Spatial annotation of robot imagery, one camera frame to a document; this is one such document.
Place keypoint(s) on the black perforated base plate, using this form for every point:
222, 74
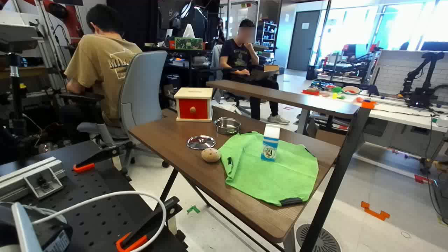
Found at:
93, 219

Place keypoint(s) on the black table legs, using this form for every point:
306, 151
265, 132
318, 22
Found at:
169, 184

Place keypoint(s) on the white perforated board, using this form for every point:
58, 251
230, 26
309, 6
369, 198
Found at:
393, 71

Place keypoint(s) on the black camera tripod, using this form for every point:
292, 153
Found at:
17, 93

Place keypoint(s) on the grey door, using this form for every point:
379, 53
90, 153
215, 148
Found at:
303, 43

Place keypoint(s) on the small steel pot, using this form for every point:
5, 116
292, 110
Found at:
227, 127

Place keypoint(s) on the long brown table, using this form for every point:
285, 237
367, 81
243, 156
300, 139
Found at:
289, 99

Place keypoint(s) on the white work table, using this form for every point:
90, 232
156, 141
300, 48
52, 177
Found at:
401, 117

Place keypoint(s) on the grey curved plastic part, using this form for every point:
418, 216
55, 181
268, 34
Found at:
26, 229

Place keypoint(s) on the black post with orange cap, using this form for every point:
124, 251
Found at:
344, 163

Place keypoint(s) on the round steel pot lid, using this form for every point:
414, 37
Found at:
201, 144

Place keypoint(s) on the person in tan shirt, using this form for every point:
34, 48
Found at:
103, 61

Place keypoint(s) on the grey office chair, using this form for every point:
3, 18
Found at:
142, 89

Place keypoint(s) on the wooden box with red drawer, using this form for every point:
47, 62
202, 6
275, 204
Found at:
194, 110

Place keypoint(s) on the small white bottle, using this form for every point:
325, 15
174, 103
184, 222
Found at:
271, 145

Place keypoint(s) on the tan potato toy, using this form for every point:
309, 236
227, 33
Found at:
211, 156

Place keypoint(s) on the green cloth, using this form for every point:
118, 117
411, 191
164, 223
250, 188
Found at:
285, 180

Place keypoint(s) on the aluminium rail bracket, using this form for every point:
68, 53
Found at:
29, 173

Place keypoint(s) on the person in black shirt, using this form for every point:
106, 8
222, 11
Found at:
236, 57

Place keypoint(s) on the small black robot arm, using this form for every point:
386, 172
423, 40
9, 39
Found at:
421, 96

